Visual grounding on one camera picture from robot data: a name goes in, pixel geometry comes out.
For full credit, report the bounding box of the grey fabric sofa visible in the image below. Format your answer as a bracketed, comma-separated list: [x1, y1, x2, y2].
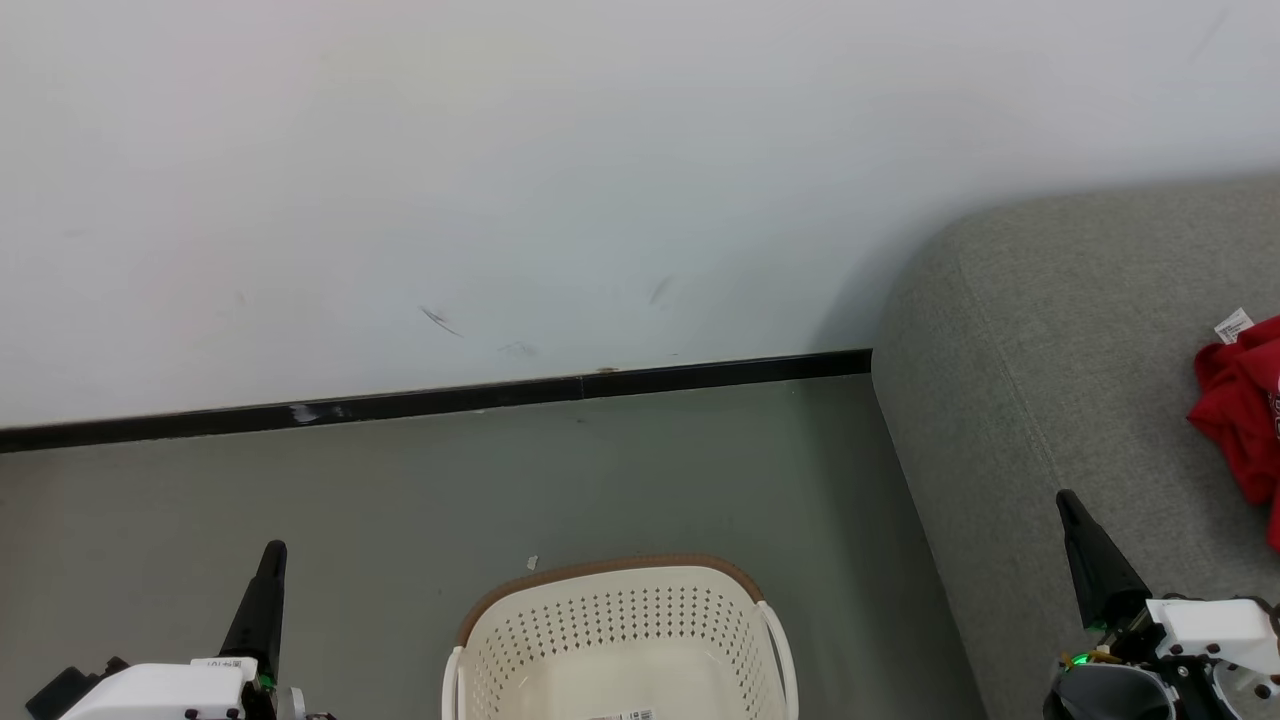
[872, 178, 1280, 720]

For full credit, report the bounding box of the red Bulls jersey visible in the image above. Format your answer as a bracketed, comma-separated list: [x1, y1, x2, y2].
[1187, 307, 1280, 556]

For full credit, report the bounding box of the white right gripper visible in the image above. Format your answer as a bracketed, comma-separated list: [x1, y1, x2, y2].
[1045, 489, 1280, 720]

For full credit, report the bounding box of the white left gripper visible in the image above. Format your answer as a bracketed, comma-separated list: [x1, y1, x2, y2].
[60, 540, 289, 720]

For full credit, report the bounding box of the cream perforated laundry basket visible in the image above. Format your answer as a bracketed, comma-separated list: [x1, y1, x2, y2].
[442, 555, 801, 720]

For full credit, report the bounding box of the black baseboard strip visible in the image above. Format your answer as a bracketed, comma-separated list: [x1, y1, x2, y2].
[0, 348, 873, 454]

